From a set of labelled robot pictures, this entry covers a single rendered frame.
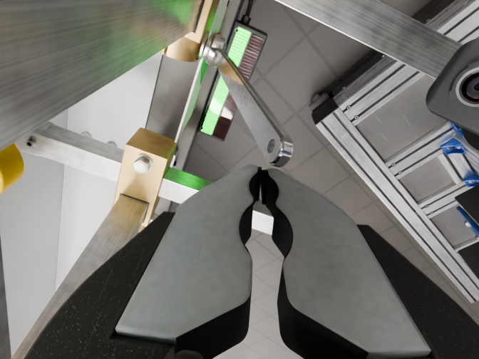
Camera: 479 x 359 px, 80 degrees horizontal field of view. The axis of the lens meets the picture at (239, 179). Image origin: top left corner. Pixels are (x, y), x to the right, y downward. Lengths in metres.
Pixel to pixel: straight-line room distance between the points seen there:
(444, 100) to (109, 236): 0.31
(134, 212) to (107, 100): 0.28
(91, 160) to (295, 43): 0.90
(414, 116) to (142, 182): 0.92
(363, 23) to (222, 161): 1.09
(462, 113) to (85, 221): 0.74
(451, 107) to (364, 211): 1.35
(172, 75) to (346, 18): 0.26
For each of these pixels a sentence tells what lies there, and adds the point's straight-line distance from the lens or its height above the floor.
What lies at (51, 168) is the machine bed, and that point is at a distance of 0.67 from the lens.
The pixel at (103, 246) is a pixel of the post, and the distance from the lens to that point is 0.33.
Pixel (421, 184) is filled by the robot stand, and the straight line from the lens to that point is 1.26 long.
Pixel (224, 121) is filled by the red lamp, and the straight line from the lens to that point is 0.46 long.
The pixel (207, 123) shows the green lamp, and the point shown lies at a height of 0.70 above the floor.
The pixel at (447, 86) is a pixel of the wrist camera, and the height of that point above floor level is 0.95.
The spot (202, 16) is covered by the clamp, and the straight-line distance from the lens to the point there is 0.26.
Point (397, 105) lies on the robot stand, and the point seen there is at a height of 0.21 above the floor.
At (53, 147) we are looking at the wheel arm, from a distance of 0.41.
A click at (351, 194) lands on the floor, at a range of 1.46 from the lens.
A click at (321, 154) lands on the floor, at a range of 1.31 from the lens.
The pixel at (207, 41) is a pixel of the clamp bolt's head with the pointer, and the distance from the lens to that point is 0.29.
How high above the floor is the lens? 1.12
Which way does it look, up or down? 56 degrees down
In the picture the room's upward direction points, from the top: 174 degrees counter-clockwise
